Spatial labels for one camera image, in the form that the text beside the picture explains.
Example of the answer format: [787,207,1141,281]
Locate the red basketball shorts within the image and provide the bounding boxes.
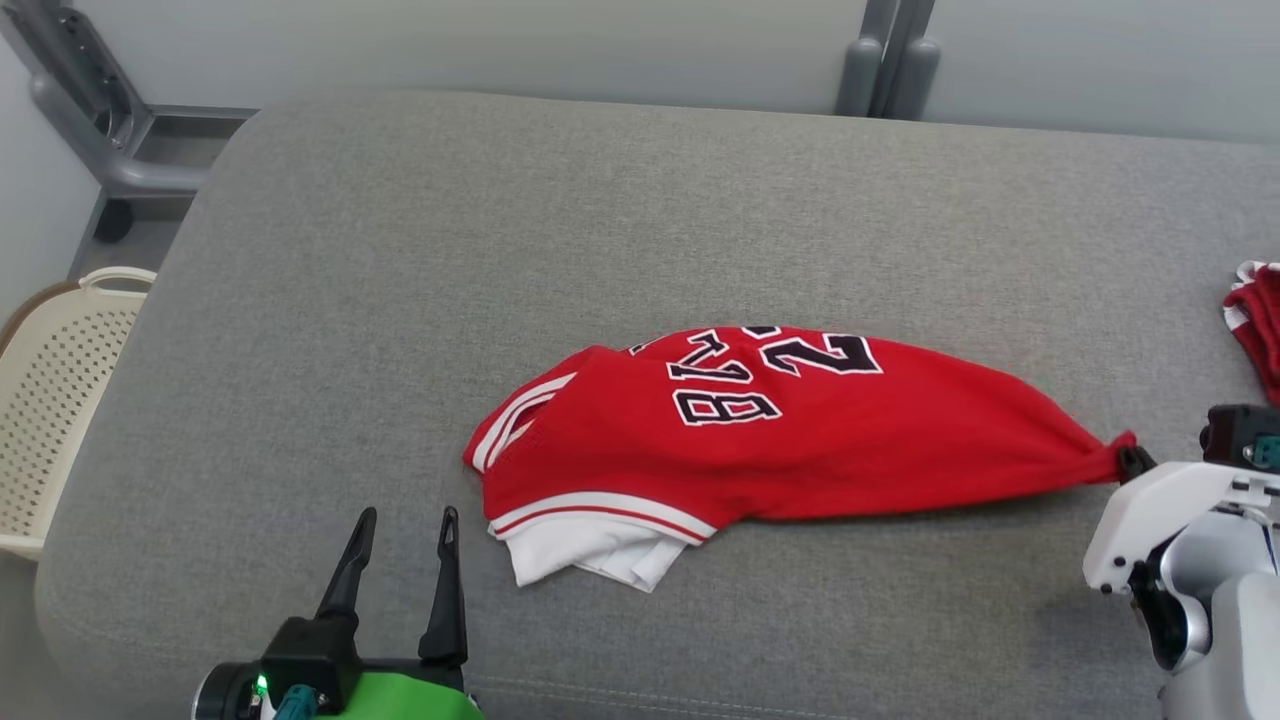
[1222,262,1280,406]

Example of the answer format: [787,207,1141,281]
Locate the red numbered basketball jersey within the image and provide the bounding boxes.
[462,325,1139,593]

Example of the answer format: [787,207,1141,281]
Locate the grey upright posts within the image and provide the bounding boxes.
[838,0,942,121]

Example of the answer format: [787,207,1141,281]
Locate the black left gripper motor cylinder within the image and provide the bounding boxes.
[193,662,263,720]

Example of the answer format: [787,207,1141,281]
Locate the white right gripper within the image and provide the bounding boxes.
[1083,445,1280,597]

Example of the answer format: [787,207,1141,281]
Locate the cream perforated laundry basket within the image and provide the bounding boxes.
[0,267,158,561]

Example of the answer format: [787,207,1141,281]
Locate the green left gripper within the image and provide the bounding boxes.
[315,506,487,720]

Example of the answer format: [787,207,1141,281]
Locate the grey metal frame with caster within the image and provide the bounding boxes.
[0,0,257,243]

